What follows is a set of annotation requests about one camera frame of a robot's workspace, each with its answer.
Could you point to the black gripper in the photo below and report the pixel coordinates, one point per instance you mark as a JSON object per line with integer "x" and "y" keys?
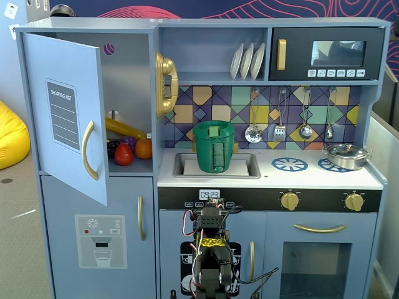
{"x": 214, "y": 203}

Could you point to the blue door with shopping list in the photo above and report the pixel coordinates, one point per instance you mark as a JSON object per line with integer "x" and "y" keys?
{"x": 65, "y": 68}

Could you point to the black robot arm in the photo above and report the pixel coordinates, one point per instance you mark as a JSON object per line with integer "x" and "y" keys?
{"x": 212, "y": 222}

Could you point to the blue dishwasher door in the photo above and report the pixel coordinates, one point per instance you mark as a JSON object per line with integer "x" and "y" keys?
{"x": 170, "y": 227}

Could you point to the blue oven door with window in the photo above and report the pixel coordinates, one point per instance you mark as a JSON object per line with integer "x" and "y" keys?
{"x": 274, "y": 236}

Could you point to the blue door with ice dispenser print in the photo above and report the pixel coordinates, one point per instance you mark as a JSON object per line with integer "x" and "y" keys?
{"x": 62, "y": 199}

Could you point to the black toy microwave door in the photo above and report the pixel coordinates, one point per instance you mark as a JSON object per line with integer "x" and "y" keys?
{"x": 299, "y": 53}

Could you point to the grey toy sink basin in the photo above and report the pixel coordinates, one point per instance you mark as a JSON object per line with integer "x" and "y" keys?
{"x": 179, "y": 165}

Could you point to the green plastic bucket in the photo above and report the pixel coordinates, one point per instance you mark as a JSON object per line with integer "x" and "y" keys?
{"x": 204, "y": 149}

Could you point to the gold toy faucet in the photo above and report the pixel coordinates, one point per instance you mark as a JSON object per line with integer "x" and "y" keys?
{"x": 236, "y": 147}

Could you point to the gold stove knob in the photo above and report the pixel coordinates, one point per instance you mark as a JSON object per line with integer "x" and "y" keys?
{"x": 290, "y": 201}
{"x": 354, "y": 202}

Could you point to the metal slotted skimmer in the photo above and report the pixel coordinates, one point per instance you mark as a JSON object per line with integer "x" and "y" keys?
{"x": 253, "y": 134}

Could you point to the orange toy fruit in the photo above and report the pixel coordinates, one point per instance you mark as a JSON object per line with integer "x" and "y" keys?
{"x": 144, "y": 149}

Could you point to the metal slotted spatula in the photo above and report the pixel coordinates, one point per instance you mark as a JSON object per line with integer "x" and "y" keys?
{"x": 279, "y": 134}

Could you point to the red toy strawberry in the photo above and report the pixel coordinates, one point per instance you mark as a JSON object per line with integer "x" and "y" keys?
{"x": 123, "y": 155}

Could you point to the purple toy grapes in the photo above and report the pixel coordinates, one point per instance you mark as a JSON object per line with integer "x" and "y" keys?
{"x": 131, "y": 142}

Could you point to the metal toy ladle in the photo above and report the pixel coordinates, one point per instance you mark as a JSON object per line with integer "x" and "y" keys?
{"x": 305, "y": 131}

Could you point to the dark toy blackberry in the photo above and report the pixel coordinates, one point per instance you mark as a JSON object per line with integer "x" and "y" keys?
{"x": 112, "y": 148}

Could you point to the yellow toy banana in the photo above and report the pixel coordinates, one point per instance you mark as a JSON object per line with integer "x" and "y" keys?
{"x": 121, "y": 127}

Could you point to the metal toy spoon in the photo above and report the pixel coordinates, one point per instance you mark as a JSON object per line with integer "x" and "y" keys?
{"x": 329, "y": 133}

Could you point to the steel pot with lid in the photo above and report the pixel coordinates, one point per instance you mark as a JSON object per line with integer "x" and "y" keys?
{"x": 346, "y": 158}

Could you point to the white toy plate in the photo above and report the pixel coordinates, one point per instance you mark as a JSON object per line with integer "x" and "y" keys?
{"x": 258, "y": 60}
{"x": 236, "y": 60}
{"x": 247, "y": 60}

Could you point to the gold toy telephone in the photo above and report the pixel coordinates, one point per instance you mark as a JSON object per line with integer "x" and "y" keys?
{"x": 166, "y": 67}

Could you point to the grey partition panel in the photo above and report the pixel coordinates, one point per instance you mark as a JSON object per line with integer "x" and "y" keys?
{"x": 385, "y": 187}

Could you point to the blue toy play kitchen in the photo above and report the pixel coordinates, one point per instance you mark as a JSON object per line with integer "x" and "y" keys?
{"x": 212, "y": 23}

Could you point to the round floor disc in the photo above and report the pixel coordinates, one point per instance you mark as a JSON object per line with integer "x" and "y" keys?
{"x": 6, "y": 181}

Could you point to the yellow bean bag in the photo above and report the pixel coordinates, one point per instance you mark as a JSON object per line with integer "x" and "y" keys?
{"x": 11, "y": 137}

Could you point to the white wall socket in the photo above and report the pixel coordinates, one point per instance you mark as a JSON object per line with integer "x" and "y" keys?
{"x": 14, "y": 31}
{"x": 10, "y": 10}

